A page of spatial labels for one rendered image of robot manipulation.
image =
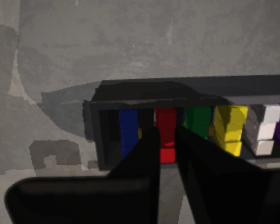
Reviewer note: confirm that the red blade fuse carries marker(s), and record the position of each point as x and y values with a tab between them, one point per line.
166	123

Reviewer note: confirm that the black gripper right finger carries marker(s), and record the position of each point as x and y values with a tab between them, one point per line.
222	188

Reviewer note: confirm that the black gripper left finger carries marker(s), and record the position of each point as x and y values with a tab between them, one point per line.
129	194

